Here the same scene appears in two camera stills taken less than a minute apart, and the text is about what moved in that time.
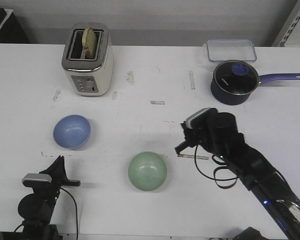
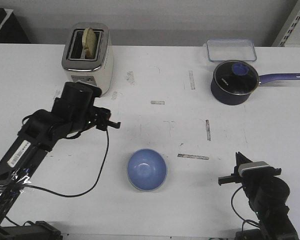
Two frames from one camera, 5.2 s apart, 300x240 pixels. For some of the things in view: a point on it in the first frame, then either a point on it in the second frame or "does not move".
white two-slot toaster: [88, 77] does not move
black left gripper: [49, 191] → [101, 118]
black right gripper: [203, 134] → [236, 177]
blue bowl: [72, 131] → [147, 170]
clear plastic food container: [221, 50] does not move
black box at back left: [5, 27] does not move
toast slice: [89, 42] does not move
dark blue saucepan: [234, 81] does not move
